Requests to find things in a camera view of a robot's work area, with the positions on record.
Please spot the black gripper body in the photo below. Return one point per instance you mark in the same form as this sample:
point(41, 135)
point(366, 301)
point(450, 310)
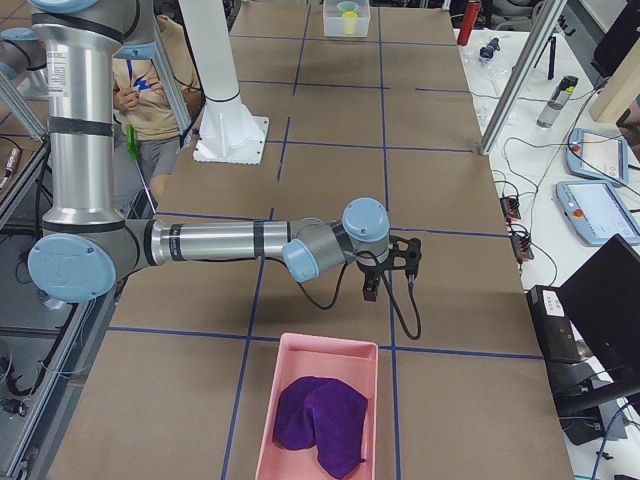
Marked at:
point(371, 272)

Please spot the purple cloth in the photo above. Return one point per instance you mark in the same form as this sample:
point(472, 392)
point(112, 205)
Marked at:
point(324, 413)

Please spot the yellow plastic cup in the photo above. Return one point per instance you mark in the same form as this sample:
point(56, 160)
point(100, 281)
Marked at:
point(350, 22)

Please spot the mint green bowl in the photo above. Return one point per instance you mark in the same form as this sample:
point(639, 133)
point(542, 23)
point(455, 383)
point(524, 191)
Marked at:
point(347, 7)

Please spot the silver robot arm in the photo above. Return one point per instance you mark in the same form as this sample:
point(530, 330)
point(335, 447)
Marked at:
point(24, 62)
point(88, 245)

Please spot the black box device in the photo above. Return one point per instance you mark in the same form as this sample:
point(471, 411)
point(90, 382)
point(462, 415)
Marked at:
point(552, 326)

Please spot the pink plastic tray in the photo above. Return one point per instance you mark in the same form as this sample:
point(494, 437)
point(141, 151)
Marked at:
point(353, 362)

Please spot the black monitor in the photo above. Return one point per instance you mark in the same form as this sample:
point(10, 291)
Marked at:
point(601, 299)

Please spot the lower teach pendant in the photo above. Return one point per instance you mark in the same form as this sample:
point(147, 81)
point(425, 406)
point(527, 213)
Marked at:
point(596, 211)

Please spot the teach pendant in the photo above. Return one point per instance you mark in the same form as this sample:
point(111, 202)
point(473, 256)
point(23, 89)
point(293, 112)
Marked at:
point(593, 155)
point(596, 211)

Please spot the upper teach pendant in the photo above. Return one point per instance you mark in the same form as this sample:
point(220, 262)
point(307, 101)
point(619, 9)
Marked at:
point(593, 155)

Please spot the blue black handheld tool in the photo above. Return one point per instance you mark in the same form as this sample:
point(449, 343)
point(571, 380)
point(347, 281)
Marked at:
point(487, 52)

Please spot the clear plastic bin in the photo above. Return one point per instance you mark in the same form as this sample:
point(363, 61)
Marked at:
point(333, 23)

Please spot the seated person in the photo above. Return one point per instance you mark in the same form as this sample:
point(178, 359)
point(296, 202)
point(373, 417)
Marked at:
point(146, 147)

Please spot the clear water bottle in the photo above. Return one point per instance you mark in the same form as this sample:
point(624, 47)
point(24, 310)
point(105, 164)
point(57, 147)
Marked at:
point(557, 101)

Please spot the red bottle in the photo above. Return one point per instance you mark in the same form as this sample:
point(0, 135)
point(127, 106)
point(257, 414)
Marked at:
point(468, 21)

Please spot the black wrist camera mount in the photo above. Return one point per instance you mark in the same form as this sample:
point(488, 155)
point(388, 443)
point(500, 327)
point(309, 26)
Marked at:
point(405, 254)

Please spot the white camera column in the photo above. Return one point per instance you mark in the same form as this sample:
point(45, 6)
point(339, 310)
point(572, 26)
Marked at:
point(228, 132)

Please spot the aluminium frame post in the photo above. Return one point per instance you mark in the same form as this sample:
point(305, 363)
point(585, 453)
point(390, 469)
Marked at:
point(533, 47)

